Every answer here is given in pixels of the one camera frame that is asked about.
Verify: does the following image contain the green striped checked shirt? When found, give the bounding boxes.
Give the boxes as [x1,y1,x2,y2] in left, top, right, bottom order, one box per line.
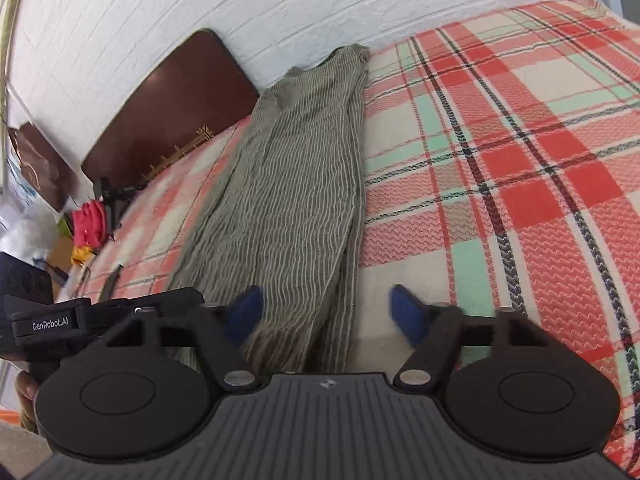
[168,44,369,375]

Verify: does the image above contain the person's left hand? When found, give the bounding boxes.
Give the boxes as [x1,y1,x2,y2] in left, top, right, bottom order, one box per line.
[15,370,39,434]

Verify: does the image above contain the black remote on bed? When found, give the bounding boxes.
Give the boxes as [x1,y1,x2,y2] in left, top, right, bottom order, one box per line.
[99,264,122,302]

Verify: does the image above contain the yellow cloth item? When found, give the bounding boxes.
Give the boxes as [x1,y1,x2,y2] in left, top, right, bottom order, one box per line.
[70,245,96,266]

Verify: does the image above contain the white plastic bag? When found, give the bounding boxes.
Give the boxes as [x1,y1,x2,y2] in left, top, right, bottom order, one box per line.
[1,194,58,264]

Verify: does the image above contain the red cloth bundle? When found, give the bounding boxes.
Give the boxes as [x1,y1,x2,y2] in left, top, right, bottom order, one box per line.
[72,200,107,249]

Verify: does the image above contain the black metal stand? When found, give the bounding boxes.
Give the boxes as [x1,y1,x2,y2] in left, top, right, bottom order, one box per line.
[93,177,146,236]

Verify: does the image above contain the red plaid bed sheet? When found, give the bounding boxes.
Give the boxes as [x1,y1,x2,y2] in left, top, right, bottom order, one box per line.
[74,0,640,466]

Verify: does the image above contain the dark brown wooden board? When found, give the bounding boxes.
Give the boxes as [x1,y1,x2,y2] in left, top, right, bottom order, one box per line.
[81,29,258,188]

